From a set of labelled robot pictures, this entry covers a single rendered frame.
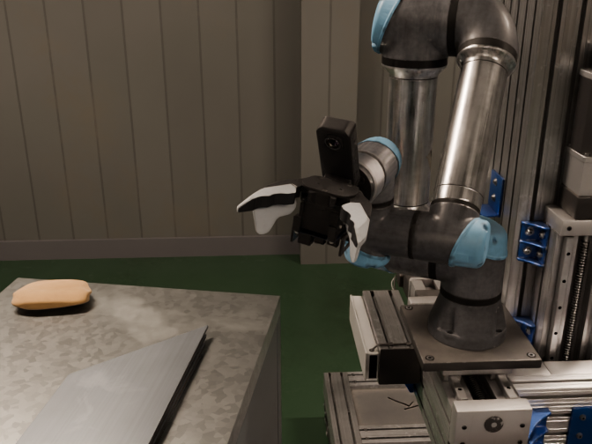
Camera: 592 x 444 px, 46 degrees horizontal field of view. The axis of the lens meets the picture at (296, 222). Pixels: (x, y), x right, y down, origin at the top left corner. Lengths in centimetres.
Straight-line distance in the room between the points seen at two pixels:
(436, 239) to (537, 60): 52
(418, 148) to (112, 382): 67
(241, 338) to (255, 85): 271
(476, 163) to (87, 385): 72
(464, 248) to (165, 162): 317
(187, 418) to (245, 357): 19
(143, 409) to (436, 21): 78
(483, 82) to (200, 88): 292
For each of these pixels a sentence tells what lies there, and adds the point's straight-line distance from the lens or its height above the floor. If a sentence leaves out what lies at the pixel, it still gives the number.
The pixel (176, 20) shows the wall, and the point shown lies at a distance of 390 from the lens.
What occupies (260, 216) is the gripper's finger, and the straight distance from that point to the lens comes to 86.
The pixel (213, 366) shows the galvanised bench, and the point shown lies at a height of 105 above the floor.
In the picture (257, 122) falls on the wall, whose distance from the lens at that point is 397.
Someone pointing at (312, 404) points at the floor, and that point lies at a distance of 294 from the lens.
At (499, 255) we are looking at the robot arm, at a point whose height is 122.
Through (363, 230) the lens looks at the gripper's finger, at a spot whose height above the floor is 145.
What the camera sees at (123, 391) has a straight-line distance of 120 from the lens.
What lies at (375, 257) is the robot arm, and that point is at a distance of 108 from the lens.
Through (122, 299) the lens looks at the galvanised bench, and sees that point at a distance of 153.
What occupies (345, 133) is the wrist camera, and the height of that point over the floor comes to 154.
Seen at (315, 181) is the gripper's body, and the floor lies 147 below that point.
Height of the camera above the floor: 175
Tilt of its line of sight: 22 degrees down
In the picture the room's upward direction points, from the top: straight up
